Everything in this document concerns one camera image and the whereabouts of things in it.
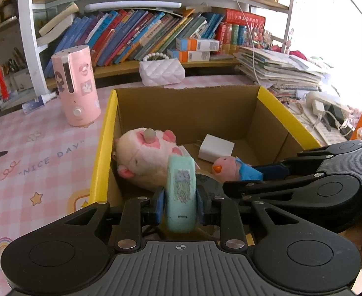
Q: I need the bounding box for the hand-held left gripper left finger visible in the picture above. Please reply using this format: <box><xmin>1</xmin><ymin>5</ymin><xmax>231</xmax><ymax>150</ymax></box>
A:
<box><xmin>62</xmin><ymin>186</ymin><xmax>166</xmax><ymax>252</ymax></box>

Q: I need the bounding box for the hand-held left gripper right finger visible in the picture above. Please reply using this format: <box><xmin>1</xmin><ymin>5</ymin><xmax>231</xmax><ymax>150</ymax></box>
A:
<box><xmin>195</xmin><ymin>188</ymin><xmax>302</xmax><ymax>252</ymax></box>

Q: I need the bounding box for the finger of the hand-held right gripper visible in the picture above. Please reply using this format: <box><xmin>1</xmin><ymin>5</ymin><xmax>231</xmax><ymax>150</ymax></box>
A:
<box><xmin>255</xmin><ymin>140</ymin><xmax>362</xmax><ymax>181</ymax></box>
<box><xmin>222</xmin><ymin>174</ymin><xmax>327</xmax><ymax>204</ymax></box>

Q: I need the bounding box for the mint green case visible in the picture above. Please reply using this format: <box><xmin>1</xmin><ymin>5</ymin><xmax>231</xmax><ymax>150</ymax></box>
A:
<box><xmin>164</xmin><ymin>155</ymin><xmax>198</xmax><ymax>233</ymax></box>

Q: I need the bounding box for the small pink plush duck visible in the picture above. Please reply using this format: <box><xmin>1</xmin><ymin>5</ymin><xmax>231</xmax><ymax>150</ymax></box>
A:
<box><xmin>212</xmin><ymin>156</ymin><xmax>264</xmax><ymax>182</ymax></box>

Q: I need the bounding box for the pink plush pig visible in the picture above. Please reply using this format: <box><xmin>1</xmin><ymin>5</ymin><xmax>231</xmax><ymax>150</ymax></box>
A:
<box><xmin>113</xmin><ymin>126</ymin><xmax>197</xmax><ymax>192</ymax></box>

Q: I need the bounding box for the white power adapter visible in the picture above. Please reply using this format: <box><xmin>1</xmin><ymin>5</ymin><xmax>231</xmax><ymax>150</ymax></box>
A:
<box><xmin>195</xmin><ymin>134</ymin><xmax>235</xmax><ymax>163</ymax></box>

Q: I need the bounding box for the yellow cardboard box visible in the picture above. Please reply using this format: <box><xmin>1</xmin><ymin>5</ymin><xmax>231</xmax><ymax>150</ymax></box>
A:
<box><xmin>89</xmin><ymin>85</ymin><xmax>322</xmax><ymax>244</ymax></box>

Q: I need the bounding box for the white power strip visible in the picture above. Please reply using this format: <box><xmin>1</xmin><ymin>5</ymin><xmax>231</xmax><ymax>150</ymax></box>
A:
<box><xmin>304</xmin><ymin>91</ymin><xmax>351</xmax><ymax>130</ymax></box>

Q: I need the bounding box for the stack of papers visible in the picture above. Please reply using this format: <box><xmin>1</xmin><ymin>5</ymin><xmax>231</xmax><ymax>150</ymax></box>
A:
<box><xmin>233</xmin><ymin>46</ymin><xmax>334</xmax><ymax>99</ymax></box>

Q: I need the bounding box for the pink checked tablecloth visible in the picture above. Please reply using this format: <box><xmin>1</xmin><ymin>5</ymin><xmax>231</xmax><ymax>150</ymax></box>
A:
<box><xmin>0</xmin><ymin>74</ymin><xmax>262</xmax><ymax>296</ymax></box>

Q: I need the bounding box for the white quilted pouch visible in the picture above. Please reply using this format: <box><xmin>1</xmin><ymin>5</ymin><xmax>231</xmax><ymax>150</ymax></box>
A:
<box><xmin>139</xmin><ymin>52</ymin><xmax>186</xmax><ymax>87</ymax></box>

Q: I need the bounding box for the pink humidifier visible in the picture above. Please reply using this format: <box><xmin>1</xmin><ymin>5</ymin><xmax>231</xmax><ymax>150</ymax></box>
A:
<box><xmin>51</xmin><ymin>45</ymin><xmax>102</xmax><ymax>127</ymax></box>

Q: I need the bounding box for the orange and white carton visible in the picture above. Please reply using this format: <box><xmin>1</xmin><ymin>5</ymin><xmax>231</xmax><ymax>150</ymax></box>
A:
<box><xmin>176</xmin><ymin>38</ymin><xmax>220</xmax><ymax>52</ymax></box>

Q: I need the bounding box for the thick red book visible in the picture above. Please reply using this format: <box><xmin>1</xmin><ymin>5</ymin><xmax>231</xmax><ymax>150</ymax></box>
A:
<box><xmin>222</xmin><ymin>9</ymin><xmax>266</xmax><ymax>27</ymax></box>

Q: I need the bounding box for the long row of colourful books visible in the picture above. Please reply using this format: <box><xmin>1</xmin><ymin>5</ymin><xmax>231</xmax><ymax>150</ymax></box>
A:
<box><xmin>37</xmin><ymin>1</ymin><xmax>225</xmax><ymax>77</ymax></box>

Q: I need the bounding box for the white light bar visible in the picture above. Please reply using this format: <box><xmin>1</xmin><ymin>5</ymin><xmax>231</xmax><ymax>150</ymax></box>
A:
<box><xmin>85</xmin><ymin>1</ymin><xmax>182</xmax><ymax>13</ymax></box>

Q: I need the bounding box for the red tassel ornament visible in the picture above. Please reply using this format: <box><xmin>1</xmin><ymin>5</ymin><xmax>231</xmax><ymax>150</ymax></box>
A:
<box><xmin>0</xmin><ymin>57</ymin><xmax>9</xmax><ymax>101</ymax></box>

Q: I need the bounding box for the white bookshelf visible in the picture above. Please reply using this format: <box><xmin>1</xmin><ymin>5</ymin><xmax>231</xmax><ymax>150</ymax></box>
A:
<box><xmin>17</xmin><ymin>0</ymin><xmax>296</xmax><ymax>96</ymax></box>

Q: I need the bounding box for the white cable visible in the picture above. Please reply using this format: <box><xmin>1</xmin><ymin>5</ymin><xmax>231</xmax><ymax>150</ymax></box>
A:
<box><xmin>222</xmin><ymin>0</ymin><xmax>260</xmax><ymax>85</ymax></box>

